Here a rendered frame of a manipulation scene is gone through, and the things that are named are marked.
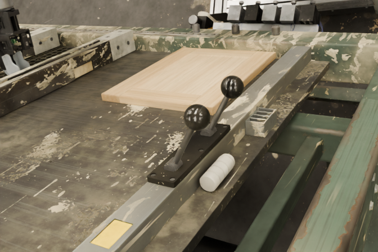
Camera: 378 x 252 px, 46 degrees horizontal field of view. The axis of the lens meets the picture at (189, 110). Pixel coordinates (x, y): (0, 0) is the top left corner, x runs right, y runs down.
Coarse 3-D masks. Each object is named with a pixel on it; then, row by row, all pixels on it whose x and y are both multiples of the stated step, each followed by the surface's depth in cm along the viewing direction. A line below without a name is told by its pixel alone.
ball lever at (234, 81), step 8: (224, 80) 70; (232, 80) 70; (240, 80) 70; (224, 88) 70; (232, 88) 70; (240, 88) 70; (224, 96) 72; (232, 96) 70; (224, 104) 73; (216, 112) 75; (216, 120) 75; (208, 128) 77; (216, 128) 78
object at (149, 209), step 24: (288, 72) 105; (240, 96) 94; (264, 96) 93; (240, 120) 83; (144, 192) 64; (168, 192) 64; (192, 192) 69; (120, 216) 60; (144, 216) 59; (168, 216) 64; (120, 240) 55; (144, 240) 59
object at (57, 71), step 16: (112, 32) 148; (128, 32) 147; (80, 48) 134; (96, 48) 134; (112, 48) 141; (128, 48) 148; (48, 64) 120; (64, 64) 124; (80, 64) 129; (96, 64) 135; (0, 80) 111; (16, 80) 110; (32, 80) 115; (48, 80) 119; (64, 80) 124; (0, 96) 107; (16, 96) 111; (32, 96) 115; (0, 112) 107
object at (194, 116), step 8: (184, 112) 62; (192, 112) 60; (200, 112) 60; (208, 112) 61; (184, 120) 61; (192, 120) 60; (200, 120) 60; (208, 120) 61; (192, 128) 61; (200, 128) 61; (184, 136) 64; (184, 144) 65; (176, 152) 66; (176, 160) 67; (168, 168) 67; (176, 168) 67
